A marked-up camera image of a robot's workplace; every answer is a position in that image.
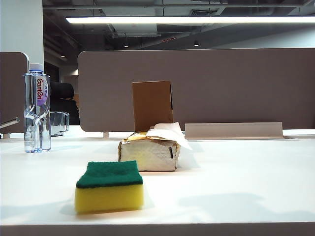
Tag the wide brown desk partition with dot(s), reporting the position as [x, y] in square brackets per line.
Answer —
[221, 86]

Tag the clear glass container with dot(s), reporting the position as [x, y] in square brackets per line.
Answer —
[59, 123]

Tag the narrow brown desk partition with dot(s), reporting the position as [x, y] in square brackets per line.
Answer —
[11, 86]

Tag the yellow sponge with green pad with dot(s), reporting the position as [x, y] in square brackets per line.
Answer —
[108, 196]

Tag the clear Ganten water bottle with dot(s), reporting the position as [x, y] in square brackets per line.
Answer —
[35, 123]

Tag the long linear ceiling light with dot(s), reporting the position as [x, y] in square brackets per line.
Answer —
[172, 20]

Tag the black office chair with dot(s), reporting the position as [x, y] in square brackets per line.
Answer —
[62, 103]

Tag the white tissue sheet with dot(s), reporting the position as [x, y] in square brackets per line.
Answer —
[168, 131]

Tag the silver metal rod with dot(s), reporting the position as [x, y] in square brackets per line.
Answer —
[11, 121]

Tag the brown cardboard box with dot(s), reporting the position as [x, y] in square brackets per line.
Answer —
[151, 105]

